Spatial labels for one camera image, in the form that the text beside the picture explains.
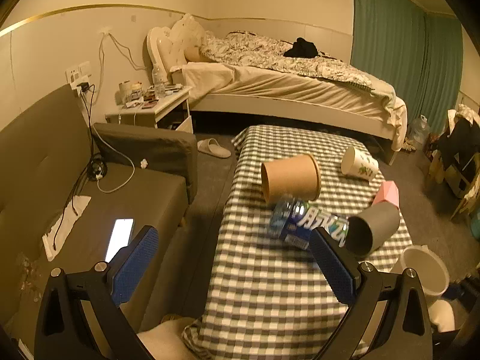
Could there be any floral duvet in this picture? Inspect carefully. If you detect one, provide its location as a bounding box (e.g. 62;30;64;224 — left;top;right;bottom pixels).
200;31;374;91

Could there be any dark grey sofa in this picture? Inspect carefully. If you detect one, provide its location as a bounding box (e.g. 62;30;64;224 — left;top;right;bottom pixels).
1;85;198;348

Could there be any white nightstand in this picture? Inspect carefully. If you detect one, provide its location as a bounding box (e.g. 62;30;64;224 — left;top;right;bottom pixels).
105;86;194;133

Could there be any chair with clothes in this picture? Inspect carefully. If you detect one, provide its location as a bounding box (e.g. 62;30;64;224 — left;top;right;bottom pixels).
427;104;479;215

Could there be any white bed frame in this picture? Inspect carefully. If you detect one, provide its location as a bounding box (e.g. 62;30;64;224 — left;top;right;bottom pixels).
145;14;408;164

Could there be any black clothing on bed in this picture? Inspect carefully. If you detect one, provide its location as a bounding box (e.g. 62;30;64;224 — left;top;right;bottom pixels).
283;37;318;59

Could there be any wall power outlet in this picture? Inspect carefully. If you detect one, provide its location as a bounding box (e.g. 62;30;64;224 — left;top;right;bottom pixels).
65;61;92;92

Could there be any beige plastic cup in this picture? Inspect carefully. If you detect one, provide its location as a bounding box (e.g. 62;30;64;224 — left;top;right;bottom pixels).
391;245;450;307

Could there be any pink faceted cup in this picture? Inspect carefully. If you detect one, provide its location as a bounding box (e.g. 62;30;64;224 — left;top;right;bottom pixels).
373;180;400;209

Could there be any blue drink bottle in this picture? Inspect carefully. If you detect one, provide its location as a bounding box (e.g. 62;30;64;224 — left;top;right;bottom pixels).
268;195;349;250

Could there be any white charging cable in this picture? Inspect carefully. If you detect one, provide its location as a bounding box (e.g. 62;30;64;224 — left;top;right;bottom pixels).
85;31;149;194

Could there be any green curtain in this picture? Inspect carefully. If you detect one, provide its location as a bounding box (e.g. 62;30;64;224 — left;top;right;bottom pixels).
351;0;463;133

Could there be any white floral paper cup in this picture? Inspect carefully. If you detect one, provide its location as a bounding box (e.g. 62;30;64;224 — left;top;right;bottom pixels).
341;146;379;181

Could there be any grey plastic cup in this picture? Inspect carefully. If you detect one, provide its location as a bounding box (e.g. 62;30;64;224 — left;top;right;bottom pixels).
345;202;400;258

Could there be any brown paper cup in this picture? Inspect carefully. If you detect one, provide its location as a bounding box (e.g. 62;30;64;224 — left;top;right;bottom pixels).
260;154;321;204

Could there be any clear water bottle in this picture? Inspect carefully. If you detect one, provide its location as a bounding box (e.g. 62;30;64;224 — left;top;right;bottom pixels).
151;63;165;97

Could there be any large water jug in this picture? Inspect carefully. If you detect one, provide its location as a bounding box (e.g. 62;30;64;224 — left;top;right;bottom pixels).
408;115;431;150

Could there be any beige slipper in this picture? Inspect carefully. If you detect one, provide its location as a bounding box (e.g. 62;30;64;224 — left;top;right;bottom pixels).
197;138;231;159

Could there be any smartphone lit screen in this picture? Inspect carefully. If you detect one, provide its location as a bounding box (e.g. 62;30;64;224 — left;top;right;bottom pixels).
104;218;134;263

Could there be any checkered tablecloth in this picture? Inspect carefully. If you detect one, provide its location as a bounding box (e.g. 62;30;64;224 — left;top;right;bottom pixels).
181;123;413;360

